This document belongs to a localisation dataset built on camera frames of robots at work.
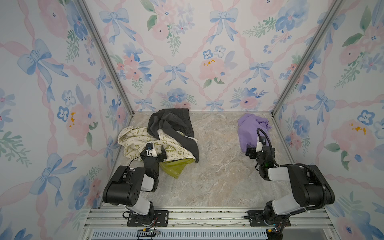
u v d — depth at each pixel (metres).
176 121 1.04
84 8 0.69
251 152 0.85
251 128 1.03
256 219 0.73
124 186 0.46
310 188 0.45
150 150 0.76
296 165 0.51
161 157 0.82
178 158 0.88
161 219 0.74
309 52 0.84
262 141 0.79
